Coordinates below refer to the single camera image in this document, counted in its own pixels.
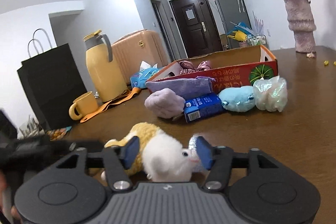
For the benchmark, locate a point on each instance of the black paper shopping bag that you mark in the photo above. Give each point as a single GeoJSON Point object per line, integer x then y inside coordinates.
{"type": "Point", "coordinates": [51, 82]}

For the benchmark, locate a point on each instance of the blue milk carton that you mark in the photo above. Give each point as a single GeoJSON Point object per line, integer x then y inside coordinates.
{"type": "Point", "coordinates": [202, 107]}

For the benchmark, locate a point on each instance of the red orange cardboard box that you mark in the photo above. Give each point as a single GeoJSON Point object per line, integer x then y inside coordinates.
{"type": "Point", "coordinates": [230, 69]}

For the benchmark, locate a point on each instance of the light blue plush toy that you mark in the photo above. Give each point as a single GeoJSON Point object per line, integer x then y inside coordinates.
{"type": "Point", "coordinates": [240, 99]}

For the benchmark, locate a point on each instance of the person's right hand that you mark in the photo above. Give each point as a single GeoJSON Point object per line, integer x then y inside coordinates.
{"type": "Point", "coordinates": [9, 185]}

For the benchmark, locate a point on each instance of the yellow crumbs on table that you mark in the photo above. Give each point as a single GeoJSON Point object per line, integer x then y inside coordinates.
{"type": "Point", "coordinates": [327, 63]}

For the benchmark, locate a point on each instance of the purple knitted cloth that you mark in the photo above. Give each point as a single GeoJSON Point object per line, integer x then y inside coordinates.
{"type": "Point", "coordinates": [185, 88]}

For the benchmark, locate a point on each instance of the dark brown entrance door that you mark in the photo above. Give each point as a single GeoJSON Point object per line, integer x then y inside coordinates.
{"type": "Point", "coordinates": [197, 27]}

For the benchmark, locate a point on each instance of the grey refrigerator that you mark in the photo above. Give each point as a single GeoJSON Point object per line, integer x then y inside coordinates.
{"type": "Point", "coordinates": [232, 12]}

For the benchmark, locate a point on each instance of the lilac fluffy plush pad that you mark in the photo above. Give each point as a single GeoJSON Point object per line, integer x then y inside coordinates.
{"type": "Point", "coordinates": [165, 103]}

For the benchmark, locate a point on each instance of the iridescent white bath pouf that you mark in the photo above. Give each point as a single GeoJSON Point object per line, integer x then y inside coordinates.
{"type": "Point", "coordinates": [271, 95]}

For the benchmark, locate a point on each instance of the blue tissue pack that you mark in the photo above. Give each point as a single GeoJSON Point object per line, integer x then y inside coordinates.
{"type": "Point", "coordinates": [146, 71]}

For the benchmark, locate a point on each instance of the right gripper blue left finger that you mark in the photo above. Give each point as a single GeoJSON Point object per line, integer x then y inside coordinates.
{"type": "Point", "coordinates": [129, 152]}

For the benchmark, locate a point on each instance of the pink hard-shell suitcase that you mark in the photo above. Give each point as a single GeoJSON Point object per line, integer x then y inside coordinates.
{"type": "Point", "coordinates": [134, 48]}

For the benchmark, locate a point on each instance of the pink satin scrunchie bow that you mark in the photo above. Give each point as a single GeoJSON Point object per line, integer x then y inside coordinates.
{"type": "Point", "coordinates": [187, 67]}

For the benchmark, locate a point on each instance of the yellow thermos jug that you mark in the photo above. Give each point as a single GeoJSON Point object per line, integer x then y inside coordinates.
{"type": "Point", "coordinates": [103, 67]}

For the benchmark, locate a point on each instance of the pink textured vase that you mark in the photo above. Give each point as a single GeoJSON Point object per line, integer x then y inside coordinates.
{"type": "Point", "coordinates": [301, 23]}

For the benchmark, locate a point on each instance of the yellow mug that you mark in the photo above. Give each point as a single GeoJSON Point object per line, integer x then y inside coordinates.
{"type": "Point", "coordinates": [82, 106]}

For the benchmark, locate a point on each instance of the cluttered wire shelf rack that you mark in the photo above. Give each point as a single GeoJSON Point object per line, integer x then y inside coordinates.
{"type": "Point", "coordinates": [247, 36]}

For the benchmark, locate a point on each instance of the yellow white plush toy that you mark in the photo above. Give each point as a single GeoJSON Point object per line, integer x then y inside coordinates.
{"type": "Point", "coordinates": [162, 157]}

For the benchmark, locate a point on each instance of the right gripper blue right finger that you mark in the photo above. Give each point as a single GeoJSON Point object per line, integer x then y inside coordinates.
{"type": "Point", "coordinates": [206, 153]}

